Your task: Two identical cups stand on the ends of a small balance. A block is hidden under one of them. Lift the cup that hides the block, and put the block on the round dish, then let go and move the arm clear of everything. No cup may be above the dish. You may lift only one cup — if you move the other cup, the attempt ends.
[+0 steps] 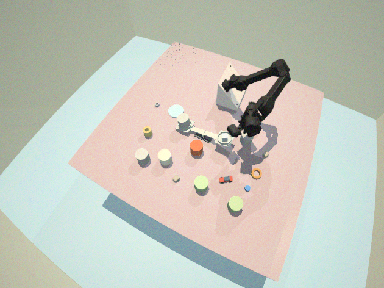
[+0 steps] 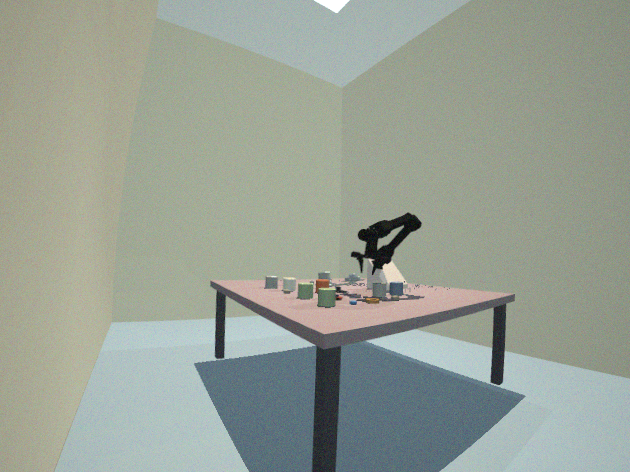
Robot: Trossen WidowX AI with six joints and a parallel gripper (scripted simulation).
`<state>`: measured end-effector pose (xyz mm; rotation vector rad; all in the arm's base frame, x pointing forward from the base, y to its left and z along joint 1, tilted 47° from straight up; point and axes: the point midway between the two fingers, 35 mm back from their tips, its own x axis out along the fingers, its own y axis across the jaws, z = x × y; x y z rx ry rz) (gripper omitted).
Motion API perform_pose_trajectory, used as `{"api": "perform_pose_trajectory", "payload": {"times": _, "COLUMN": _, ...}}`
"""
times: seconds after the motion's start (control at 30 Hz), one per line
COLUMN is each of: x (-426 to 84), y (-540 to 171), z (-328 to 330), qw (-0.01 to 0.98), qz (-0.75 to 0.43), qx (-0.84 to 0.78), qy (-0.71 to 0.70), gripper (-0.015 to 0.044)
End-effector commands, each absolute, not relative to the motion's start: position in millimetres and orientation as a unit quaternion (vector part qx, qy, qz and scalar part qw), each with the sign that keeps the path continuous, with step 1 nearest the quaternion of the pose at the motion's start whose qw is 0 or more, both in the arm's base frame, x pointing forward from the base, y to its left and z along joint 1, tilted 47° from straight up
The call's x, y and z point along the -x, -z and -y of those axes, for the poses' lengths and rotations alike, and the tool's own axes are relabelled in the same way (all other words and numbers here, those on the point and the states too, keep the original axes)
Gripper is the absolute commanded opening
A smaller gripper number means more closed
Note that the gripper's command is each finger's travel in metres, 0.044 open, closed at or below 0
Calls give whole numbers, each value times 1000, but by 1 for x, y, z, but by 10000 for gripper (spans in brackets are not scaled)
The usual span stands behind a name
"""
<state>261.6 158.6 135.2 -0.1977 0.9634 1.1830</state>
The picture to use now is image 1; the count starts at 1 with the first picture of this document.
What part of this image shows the orange toy car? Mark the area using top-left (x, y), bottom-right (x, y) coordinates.
top-left (219, 176), bottom-right (233, 183)

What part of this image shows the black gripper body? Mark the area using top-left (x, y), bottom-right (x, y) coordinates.
top-left (227, 115), bottom-right (245, 138)

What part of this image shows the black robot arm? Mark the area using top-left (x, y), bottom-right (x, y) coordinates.
top-left (221, 59), bottom-right (291, 137)

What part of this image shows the light green cylinder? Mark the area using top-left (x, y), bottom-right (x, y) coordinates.
top-left (227, 196), bottom-right (243, 213)
top-left (194, 175), bottom-right (208, 192)

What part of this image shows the orange cylinder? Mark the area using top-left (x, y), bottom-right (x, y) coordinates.
top-left (190, 140), bottom-right (203, 156)

